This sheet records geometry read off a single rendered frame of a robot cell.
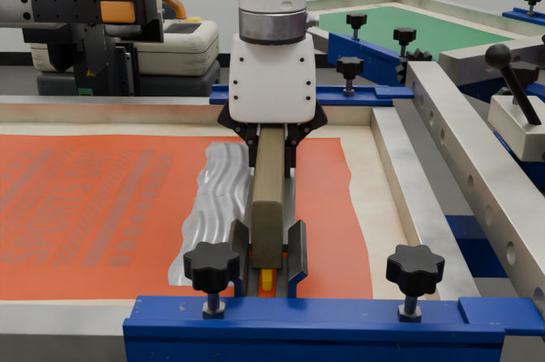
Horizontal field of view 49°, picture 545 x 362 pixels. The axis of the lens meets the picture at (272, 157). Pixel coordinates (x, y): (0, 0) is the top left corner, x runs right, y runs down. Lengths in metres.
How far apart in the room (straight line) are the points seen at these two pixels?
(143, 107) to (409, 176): 0.47
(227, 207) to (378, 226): 0.18
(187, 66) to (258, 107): 1.12
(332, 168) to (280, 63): 0.23
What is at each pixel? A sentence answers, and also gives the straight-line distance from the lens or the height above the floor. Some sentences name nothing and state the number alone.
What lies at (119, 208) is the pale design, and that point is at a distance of 0.77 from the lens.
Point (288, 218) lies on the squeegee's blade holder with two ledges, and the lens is 0.65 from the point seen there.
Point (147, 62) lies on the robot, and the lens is 1.82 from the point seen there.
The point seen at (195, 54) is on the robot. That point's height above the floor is 0.86.
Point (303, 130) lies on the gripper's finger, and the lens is 0.71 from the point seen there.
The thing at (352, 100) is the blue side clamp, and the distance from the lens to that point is 0.98.
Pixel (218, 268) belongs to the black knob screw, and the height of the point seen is 1.06.
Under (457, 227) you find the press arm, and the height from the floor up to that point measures 0.92.
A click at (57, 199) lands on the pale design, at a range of 0.81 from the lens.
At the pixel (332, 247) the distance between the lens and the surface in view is 0.67.
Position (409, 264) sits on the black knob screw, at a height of 1.06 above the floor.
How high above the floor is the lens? 1.33
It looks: 25 degrees down
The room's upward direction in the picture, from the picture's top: straight up
